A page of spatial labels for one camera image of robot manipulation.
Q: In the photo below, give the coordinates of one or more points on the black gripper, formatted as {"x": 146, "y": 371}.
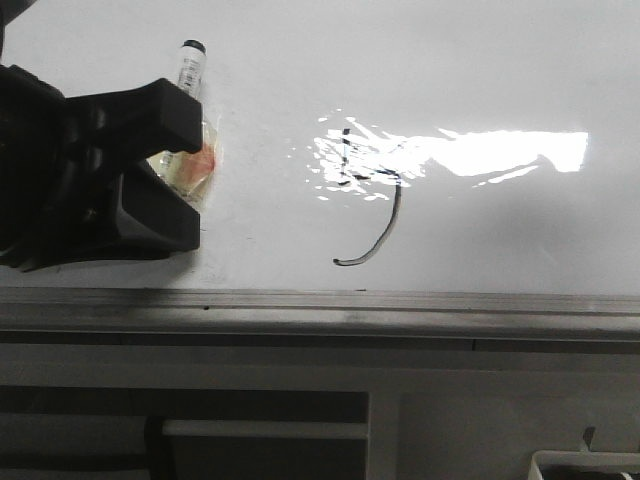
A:
{"x": 46, "y": 140}

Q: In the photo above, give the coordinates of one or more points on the white whiteboard marker with tape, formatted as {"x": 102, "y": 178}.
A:
{"x": 189, "y": 169}

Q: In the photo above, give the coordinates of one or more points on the white whiteboard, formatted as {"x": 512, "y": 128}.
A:
{"x": 454, "y": 146}

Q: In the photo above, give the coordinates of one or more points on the white shelf bar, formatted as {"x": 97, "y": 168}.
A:
{"x": 265, "y": 429}

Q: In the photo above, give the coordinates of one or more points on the white box bottom right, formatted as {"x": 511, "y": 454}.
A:
{"x": 583, "y": 465}

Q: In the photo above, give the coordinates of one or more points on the aluminium whiteboard tray rail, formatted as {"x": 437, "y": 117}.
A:
{"x": 35, "y": 313}

